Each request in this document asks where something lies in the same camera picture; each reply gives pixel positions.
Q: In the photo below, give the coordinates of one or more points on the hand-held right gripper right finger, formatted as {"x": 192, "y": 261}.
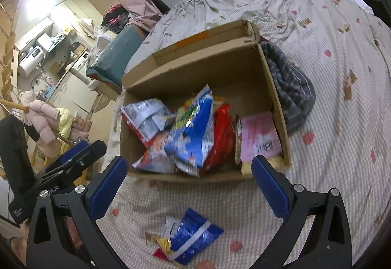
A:
{"x": 270, "y": 186}

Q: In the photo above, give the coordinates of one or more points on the yellow snack packet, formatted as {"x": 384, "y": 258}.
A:
{"x": 246, "y": 169}

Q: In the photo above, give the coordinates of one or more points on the white water heater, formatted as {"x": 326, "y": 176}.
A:
{"x": 29, "y": 63}

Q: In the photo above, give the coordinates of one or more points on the pink padded jacket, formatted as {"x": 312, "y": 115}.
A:
{"x": 41, "y": 122}

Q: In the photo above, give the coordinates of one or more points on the silver red snack packet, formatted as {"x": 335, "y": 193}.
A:
{"x": 143, "y": 118}

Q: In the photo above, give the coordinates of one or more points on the white cabinet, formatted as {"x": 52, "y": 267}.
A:
{"x": 73, "y": 92}

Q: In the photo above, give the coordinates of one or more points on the shiny blue snack packet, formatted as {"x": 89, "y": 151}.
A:
{"x": 195, "y": 232}

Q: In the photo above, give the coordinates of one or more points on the white orange snack packet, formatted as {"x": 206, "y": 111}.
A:
{"x": 155, "y": 156}

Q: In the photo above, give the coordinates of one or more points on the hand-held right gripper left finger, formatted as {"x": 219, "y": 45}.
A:
{"x": 107, "y": 186}

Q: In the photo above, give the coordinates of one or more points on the white plastic container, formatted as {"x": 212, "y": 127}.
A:
{"x": 106, "y": 38}

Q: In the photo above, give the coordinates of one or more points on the wooden clothes rack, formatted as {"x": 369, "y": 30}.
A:
{"x": 18, "y": 105}

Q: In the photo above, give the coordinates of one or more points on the pale yellow cloth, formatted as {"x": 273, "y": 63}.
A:
{"x": 65, "y": 122}

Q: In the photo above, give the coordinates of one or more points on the printed bedsheet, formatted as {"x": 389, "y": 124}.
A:
{"x": 336, "y": 150}

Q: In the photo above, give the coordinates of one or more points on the pink snack packet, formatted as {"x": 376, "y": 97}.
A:
{"x": 256, "y": 134}

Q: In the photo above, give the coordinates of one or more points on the brown cardboard box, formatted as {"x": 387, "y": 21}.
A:
{"x": 189, "y": 73}

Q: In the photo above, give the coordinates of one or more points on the white washing machine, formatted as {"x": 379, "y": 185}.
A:
{"x": 81, "y": 64}

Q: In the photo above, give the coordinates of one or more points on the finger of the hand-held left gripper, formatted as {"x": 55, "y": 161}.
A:
{"x": 96, "y": 151}
{"x": 73, "y": 151}

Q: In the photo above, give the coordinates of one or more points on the dark pink clothes pile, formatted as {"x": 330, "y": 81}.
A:
{"x": 117, "y": 15}

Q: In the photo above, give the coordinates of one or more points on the blue colourful snack packet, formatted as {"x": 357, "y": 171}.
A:
{"x": 189, "y": 134}

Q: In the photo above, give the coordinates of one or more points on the grey striped cloth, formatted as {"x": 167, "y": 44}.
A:
{"x": 290, "y": 86}

